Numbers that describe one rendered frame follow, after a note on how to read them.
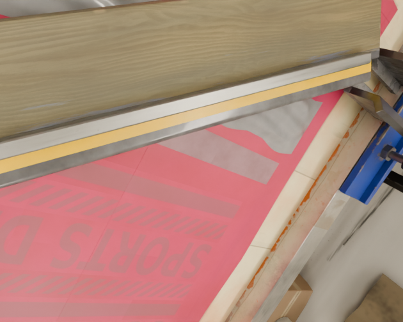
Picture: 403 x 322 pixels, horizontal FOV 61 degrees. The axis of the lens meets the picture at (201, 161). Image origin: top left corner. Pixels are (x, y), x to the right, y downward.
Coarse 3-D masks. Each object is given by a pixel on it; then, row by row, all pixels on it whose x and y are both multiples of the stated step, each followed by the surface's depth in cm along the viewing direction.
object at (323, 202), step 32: (384, 96) 43; (352, 128) 44; (352, 160) 43; (320, 192) 45; (288, 224) 48; (320, 224) 45; (288, 256) 46; (256, 288) 48; (288, 288) 49; (256, 320) 48
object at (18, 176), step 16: (336, 80) 34; (352, 80) 35; (368, 80) 36; (288, 96) 32; (304, 96) 32; (224, 112) 29; (240, 112) 30; (256, 112) 30; (176, 128) 27; (192, 128) 28; (112, 144) 25; (128, 144) 26; (144, 144) 26; (48, 160) 23; (64, 160) 24; (80, 160) 24; (96, 160) 25; (0, 176) 22; (16, 176) 22; (32, 176) 23
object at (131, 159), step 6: (0, 18) 22; (132, 150) 30; (138, 150) 31; (144, 150) 31; (114, 156) 30; (120, 156) 30; (126, 156) 30; (132, 156) 31; (138, 156) 31; (114, 162) 30; (120, 162) 30; (126, 162) 31; (132, 162) 31; (138, 162) 31; (132, 168) 31
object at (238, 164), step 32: (384, 0) 38; (320, 96) 40; (224, 128) 34; (160, 160) 32; (192, 160) 34; (224, 160) 36; (256, 160) 39; (288, 160) 42; (224, 192) 39; (256, 192) 41; (256, 224) 44; (224, 256) 44; (192, 288) 43; (192, 320) 47
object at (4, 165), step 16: (368, 64) 35; (304, 80) 32; (320, 80) 33; (256, 96) 30; (272, 96) 31; (192, 112) 27; (208, 112) 28; (128, 128) 25; (144, 128) 26; (160, 128) 26; (64, 144) 23; (80, 144) 24; (96, 144) 24; (0, 160) 22; (16, 160) 22; (32, 160) 23
